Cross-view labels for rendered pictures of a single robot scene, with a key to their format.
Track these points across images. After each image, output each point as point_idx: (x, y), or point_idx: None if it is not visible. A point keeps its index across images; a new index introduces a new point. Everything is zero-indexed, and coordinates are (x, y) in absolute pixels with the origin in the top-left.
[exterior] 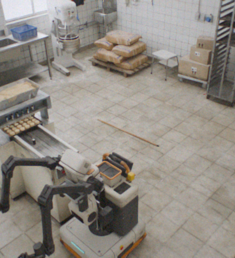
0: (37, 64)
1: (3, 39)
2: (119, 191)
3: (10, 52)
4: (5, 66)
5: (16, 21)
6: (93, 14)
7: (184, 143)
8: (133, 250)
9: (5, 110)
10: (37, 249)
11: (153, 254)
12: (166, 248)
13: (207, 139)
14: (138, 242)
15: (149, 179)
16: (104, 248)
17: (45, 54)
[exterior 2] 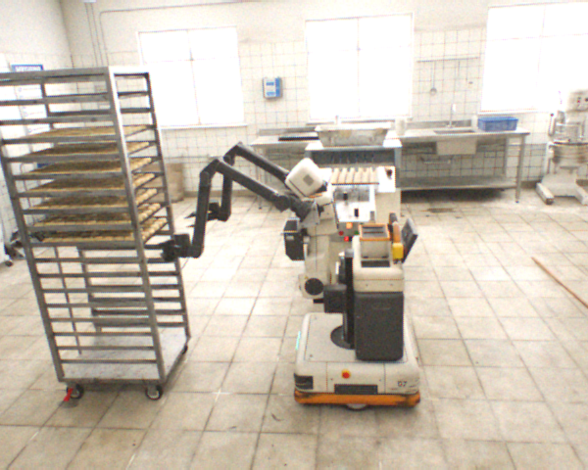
0: (507, 177)
1: (464, 130)
2: (366, 264)
3: (460, 144)
4: (450, 164)
5: (497, 112)
6: None
7: None
8: (381, 411)
9: (332, 147)
10: (175, 235)
11: (404, 437)
12: (437, 446)
13: None
14: (391, 398)
15: (529, 355)
16: (321, 356)
17: (532, 170)
